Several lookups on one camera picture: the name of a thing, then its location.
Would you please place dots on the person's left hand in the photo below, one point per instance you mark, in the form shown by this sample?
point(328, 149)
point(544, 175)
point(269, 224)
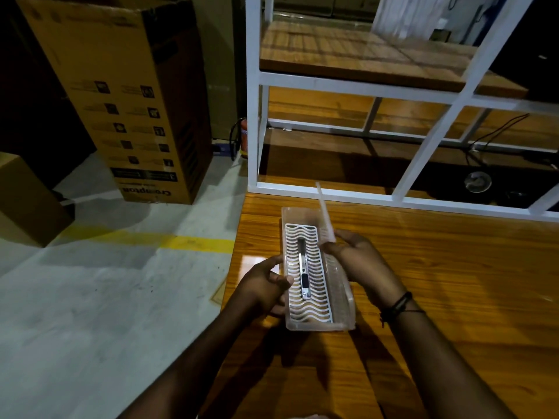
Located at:
point(257, 287)

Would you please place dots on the person's right hand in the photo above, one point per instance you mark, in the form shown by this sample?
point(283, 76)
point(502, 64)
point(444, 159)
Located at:
point(364, 268)

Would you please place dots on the person's right thumb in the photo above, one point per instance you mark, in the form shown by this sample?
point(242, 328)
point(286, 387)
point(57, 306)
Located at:
point(332, 249)

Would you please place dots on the person's left thumb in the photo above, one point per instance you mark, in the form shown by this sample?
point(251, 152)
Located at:
point(281, 283)

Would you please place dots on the clear plastic lid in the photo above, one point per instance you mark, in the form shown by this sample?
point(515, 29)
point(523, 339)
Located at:
point(325, 213)

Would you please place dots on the clear plastic container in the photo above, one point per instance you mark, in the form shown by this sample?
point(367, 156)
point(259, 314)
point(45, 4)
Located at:
point(338, 296)

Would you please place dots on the person's left forearm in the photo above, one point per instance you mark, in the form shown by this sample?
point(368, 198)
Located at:
point(205, 366)

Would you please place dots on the person's right forearm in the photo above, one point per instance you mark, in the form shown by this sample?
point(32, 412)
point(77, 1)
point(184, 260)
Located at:
point(436, 366)

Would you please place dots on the metal peeler tool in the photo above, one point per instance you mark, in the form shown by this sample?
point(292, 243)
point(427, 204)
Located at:
point(304, 274)

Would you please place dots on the white wavy drain tray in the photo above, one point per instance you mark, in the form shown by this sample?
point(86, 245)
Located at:
point(319, 301)

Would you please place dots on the black wrist bands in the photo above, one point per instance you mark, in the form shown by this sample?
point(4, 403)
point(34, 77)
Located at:
point(398, 306)

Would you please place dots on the red fire extinguisher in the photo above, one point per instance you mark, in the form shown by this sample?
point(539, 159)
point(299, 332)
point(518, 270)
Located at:
point(243, 137)

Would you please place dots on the round metal disc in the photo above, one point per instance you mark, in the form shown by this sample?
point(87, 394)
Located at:
point(477, 182)

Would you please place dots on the wooden shelf board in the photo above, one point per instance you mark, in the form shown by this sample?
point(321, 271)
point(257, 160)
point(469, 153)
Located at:
point(349, 52)

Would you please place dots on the tall cardboard box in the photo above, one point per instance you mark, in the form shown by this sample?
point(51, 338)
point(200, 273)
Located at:
point(126, 95)

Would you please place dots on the white plastic sheet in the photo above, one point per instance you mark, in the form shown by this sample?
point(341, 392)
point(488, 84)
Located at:
point(408, 15)

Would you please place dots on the small cardboard box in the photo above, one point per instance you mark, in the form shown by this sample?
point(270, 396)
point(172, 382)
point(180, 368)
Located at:
point(28, 200)

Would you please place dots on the white metal shelf frame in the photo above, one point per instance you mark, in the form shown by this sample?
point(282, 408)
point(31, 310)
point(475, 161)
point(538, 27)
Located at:
point(253, 104)

